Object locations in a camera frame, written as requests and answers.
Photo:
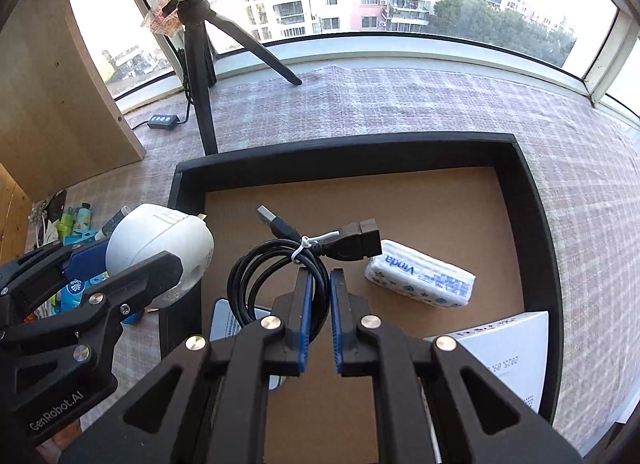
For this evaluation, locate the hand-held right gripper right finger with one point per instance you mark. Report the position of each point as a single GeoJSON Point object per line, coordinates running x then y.
{"type": "Point", "coordinates": [338, 324]}

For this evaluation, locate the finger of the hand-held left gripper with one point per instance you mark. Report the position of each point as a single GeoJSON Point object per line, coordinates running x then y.
{"type": "Point", "coordinates": [82, 264]}
{"type": "Point", "coordinates": [150, 271]}

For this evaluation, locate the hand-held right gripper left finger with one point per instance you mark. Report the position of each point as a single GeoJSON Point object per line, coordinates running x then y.
{"type": "Point", "coordinates": [303, 324]}

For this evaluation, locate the white round plug-in device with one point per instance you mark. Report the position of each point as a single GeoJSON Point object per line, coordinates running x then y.
{"type": "Point", "coordinates": [160, 239]}

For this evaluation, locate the black tray container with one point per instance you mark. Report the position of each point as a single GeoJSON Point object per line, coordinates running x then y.
{"type": "Point", "coordinates": [350, 154]}

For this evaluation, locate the light blue clip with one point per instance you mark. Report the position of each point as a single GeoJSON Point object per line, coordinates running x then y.
{"type": "Point", "coordinates": [80, 238]}

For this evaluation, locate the green packet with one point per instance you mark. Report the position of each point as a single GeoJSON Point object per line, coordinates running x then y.
{"type": "Point", "coordinates": [65, 226]}

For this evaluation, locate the blue green tube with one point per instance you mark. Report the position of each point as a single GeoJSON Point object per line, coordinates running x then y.
{"type": "Point", "coordinates": [83, 219]}

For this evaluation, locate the black white marker pen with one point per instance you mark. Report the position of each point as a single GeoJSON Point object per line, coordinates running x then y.
{"type": "Point", "coordinates": [112, 224]}

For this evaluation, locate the patterned cloth pouch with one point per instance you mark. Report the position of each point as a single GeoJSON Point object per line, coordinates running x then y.
{"type": "Point", "coordinates": [42, 219]}

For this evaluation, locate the flat white card packet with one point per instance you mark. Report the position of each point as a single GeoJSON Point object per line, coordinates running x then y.
{"type": "Point", "coordinates": [225, 319]}

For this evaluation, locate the white tissue packet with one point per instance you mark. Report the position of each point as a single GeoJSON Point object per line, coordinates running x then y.
{"type": "Point", "coordinates": [425, 276]}

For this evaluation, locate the white paper booklet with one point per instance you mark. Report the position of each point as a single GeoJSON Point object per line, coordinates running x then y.
{"type": "Point", "coordinates": [510, 354]}

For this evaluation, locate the black tripod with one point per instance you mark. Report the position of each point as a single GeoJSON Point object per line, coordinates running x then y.
{"type": "Point", "coordinates": [200, 94]}

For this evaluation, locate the checked tablecloth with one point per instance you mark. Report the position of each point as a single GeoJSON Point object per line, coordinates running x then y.
{"type": "Point", "coordinates": [400, 104]}

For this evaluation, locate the pink tape with tags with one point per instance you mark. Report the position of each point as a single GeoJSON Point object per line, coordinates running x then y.
{"type": "Point", "coordinates": [162, 21]}

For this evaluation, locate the white window frame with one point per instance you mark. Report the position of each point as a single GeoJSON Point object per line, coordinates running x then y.
{"type": "Point", "coordinates": [400, 55]}

